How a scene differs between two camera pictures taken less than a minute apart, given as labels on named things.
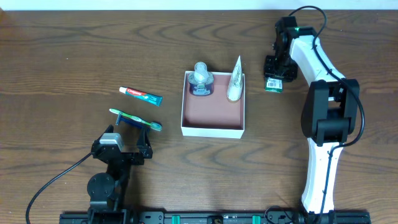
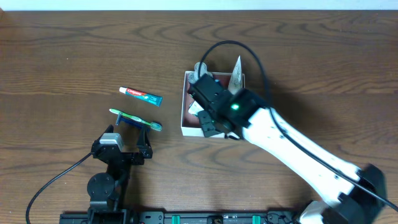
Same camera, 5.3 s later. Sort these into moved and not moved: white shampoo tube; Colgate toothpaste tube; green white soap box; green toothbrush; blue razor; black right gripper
Moved: black right gripper; green white soap box
Not moved: blue razor; green toothbrush; Colgate toothpaste tube; white shampoo tube
